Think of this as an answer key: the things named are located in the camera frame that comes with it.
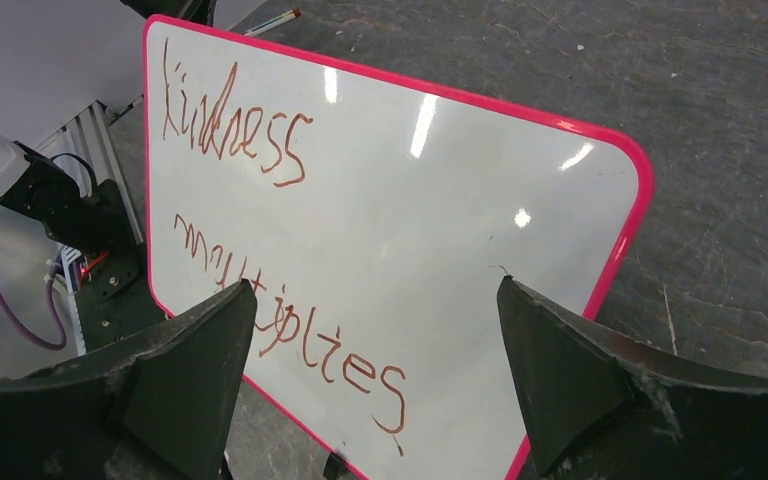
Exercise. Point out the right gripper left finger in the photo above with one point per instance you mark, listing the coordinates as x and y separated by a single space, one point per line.
155 405

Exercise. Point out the whiteboard with pink frame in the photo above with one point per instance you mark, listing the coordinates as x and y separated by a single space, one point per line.
375 215

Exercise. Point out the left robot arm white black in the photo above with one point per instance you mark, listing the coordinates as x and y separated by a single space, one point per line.
32 185

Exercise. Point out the grey slotted cable duct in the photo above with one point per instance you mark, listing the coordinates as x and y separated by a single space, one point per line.
63 272

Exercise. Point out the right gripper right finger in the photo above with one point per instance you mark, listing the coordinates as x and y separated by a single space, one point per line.
597 404

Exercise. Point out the white whiteboard marker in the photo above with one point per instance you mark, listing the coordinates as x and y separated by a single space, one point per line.
273 23

